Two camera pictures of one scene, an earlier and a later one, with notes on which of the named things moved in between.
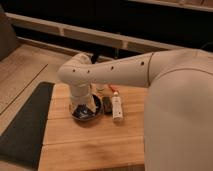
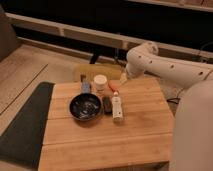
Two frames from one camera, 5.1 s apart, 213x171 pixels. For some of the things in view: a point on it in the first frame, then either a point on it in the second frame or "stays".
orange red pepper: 114,87 stays
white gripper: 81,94 → 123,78
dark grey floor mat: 23,140 stays
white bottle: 117,109 stays
